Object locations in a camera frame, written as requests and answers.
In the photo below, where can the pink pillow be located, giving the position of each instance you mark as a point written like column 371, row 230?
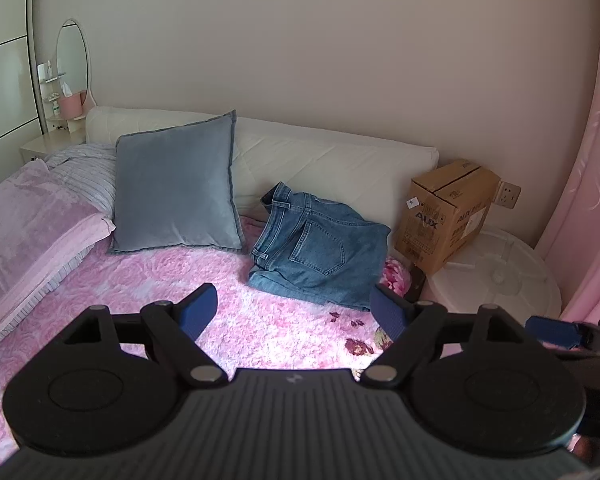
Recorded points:
column 30, row 225

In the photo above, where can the blue jeans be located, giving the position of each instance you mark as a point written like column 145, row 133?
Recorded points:
column 310, row 245

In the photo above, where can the grey pillow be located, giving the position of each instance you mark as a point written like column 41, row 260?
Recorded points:
column 175, row 185

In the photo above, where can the pink floral blanket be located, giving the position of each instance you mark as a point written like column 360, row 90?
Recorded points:
column 280, row 325

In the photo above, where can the white tiered vanity shelf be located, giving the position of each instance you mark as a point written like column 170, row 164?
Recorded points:
column 55, row 79

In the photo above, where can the white padded headboard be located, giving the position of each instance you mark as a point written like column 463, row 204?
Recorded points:
column 330, row 165

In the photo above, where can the oval mirror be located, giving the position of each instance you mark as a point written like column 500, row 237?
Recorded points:
column 72, row 55

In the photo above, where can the small white bottle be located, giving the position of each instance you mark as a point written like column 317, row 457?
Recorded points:
column 48, row 70

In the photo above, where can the cream wardrobe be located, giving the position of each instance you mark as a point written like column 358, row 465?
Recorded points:
column 5, row 60

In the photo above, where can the striped frilled pillow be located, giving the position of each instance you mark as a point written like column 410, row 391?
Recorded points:
column 90, row 175

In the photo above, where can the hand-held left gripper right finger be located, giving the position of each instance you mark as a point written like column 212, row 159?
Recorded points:
column 387, row 312

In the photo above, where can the pink tissue box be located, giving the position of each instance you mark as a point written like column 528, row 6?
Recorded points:
column 72, row 105

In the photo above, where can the white round plastic table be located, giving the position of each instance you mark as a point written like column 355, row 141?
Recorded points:
column 500, row 275

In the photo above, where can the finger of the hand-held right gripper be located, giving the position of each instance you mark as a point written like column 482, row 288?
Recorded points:
column 550, row 332

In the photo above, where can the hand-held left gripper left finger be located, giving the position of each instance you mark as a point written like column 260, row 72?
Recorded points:
column 200, row 310

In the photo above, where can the white wall socket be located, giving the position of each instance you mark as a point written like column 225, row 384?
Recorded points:
column 507, row 195

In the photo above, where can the cardboard box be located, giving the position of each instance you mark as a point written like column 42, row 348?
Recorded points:
column 440, row 220

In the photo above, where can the pink curtain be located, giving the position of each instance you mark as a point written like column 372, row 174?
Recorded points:
column 595, row 185

